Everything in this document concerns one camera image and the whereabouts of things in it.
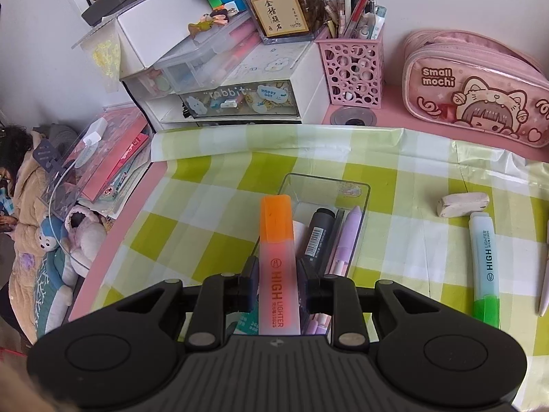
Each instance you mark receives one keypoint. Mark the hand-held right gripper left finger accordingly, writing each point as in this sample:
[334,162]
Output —
[253,287]

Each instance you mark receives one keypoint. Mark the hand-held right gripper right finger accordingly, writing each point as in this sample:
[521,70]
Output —
[305,287]

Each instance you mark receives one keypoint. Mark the orange highlighter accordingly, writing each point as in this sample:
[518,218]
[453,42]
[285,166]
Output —
[276,240]

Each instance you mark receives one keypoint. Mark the grey whiteboard marker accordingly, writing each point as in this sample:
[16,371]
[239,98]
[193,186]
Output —
[319,231]

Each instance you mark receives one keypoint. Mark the dark grey rectangular block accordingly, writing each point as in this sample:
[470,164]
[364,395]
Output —
[339,231]

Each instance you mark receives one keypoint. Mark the lilac capped pen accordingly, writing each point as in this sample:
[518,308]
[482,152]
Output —
[352,227]

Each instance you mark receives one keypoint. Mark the clear plastic tray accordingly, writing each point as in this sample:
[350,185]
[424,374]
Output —
[326,189]

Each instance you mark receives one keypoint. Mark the teal white packet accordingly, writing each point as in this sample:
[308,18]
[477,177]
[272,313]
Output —
[246,324]

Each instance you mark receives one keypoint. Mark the green checked tablecloth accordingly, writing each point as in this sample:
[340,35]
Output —
[407,171]

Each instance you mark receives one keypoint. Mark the pink white plush toy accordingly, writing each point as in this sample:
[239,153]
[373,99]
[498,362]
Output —
[88,244]

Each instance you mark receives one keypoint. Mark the silver desk grommet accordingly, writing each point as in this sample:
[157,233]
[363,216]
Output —
[354,116]

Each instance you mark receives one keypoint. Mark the white eraser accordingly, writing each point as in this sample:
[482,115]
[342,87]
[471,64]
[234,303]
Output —
[463,204]

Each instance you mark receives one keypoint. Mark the green highlighter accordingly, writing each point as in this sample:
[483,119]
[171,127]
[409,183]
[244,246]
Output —
[484,257]

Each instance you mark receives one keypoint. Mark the stack of pink books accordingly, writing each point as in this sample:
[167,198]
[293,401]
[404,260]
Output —
[116,158]

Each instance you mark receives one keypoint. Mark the white drawer organizer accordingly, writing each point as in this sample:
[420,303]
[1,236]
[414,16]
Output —
[309,77]

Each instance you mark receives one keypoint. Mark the blue white plush toy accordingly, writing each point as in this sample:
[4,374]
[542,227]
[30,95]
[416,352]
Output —
[45,240]

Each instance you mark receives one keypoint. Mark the pink perforated pen holder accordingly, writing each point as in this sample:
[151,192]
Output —
[351,68]

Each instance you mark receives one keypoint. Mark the clear plastic storage box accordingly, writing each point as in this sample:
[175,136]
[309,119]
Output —
[206,55]

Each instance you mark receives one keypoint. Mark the white purple-topped pen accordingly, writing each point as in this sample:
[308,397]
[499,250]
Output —
[544,283]

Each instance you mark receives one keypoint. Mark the purple slotted stand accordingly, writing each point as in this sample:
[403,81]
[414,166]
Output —
[47,156]

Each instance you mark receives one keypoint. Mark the pink cartoon pencil case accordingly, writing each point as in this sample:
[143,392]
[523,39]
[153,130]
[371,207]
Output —
[472,94]

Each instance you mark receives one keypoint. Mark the small figurine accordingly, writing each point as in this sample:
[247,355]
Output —
[210,21]

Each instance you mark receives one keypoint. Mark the calligraphy card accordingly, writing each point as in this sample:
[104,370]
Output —
[278,13]

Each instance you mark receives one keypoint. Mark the yellow patterned clear sheet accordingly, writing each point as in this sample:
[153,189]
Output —
[103,55]

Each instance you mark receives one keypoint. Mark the white cardboard box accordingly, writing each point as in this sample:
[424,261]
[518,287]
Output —
[146,30]

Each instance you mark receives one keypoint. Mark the bunch of pens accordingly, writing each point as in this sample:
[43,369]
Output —
[356,8]

